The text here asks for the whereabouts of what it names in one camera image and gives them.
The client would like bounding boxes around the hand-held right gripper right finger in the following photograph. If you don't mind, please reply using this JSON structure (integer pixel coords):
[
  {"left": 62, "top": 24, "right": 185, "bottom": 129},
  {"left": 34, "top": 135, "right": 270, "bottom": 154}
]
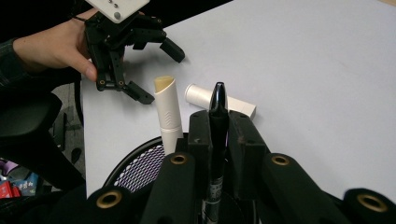
[{"left": 226, "top": 109, "right": 272, "bottom": 201}]

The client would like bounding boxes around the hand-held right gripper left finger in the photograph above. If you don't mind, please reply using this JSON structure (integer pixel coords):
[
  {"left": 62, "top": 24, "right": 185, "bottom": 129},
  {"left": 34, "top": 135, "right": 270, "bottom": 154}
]
[{"left": 186, "top": 109, "right": 213, "bottom": 201}]

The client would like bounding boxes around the black pen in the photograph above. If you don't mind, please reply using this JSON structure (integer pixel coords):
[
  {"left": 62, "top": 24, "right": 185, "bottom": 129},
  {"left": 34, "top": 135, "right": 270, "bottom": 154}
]
[{"left": 200, "top": 81, "right": 231, "bottom": 224}]

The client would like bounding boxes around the white paper tube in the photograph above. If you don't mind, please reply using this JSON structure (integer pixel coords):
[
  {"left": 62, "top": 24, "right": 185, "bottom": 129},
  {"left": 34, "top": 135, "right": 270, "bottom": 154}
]
[{"left": 152, "top": 75, "right": 185, "bottom": 157}]

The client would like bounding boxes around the short white cylindrical tube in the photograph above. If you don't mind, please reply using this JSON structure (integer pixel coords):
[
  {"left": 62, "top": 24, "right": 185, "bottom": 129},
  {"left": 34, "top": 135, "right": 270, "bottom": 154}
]
[{"left": 184, "top": 82, "right": 258, "bottom": 121}]

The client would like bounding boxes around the black mesh pen holder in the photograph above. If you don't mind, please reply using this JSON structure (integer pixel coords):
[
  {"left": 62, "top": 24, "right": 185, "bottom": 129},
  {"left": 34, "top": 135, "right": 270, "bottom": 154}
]
[{"left": 102, "top": 133, "right": 263, "bottom": 224}]

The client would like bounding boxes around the white table sheet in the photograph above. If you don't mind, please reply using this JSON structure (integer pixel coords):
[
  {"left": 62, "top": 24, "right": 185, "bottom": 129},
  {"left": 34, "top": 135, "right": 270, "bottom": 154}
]
[{"left": 80, "top": 0, "right": 396, "bottom": 202}]

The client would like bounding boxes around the black chair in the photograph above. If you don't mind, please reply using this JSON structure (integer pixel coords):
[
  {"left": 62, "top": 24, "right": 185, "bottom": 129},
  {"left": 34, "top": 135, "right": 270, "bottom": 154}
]
[{"left": 0, "top": 88, "right": 87, "bottom": 192}]

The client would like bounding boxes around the blue packet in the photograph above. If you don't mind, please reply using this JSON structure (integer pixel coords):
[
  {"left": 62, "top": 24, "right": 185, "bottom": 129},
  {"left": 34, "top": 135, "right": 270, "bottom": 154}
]
[{"left": 12, "top": 172, "right": 40, "bottom": 198}]

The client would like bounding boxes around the purple object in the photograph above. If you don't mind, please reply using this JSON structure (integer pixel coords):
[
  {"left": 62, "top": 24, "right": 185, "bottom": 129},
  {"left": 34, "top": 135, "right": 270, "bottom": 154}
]
[{"left": 0, "top": 159, "right": 21, "bottom": 177}]

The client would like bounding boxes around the red packet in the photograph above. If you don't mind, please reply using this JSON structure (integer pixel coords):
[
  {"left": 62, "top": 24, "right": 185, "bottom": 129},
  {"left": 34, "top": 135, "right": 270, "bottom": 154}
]
[{"left": 0, "top": 180, "right": 21, "bottom": 200}]

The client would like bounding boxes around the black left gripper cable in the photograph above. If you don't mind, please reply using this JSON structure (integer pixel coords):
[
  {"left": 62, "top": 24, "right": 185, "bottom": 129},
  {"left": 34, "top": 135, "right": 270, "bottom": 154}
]
[{"left": 72, "top": 69, "right": 86, "bottom": 126}]

